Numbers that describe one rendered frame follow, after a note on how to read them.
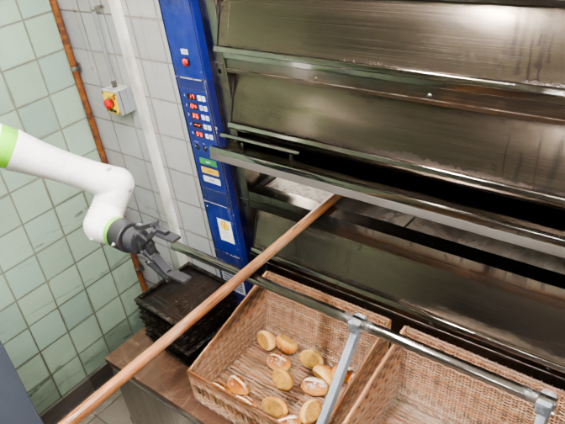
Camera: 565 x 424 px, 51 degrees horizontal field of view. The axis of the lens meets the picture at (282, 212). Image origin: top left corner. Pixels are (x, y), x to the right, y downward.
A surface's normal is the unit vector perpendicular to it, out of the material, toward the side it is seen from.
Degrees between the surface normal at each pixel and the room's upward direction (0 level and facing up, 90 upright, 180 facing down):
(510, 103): 90
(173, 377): 0
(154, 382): 0
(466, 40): 70
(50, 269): 90
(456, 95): 90
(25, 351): 90
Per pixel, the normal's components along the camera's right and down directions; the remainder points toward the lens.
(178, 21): -0.62, 0.48
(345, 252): -0.62, 0.17
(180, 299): -0.12, -0.84
